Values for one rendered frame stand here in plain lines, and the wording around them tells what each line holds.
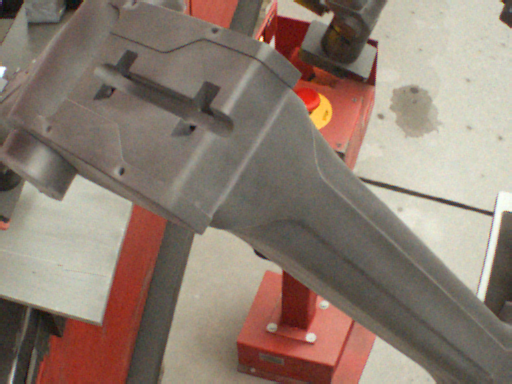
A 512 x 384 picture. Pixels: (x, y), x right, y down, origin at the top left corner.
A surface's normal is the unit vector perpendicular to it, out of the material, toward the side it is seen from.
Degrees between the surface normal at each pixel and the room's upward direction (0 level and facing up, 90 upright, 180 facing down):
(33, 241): 0
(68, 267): 0
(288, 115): 61
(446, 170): 0
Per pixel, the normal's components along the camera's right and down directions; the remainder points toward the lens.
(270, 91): 0.61, 0.23
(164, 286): -0.01, -0.58
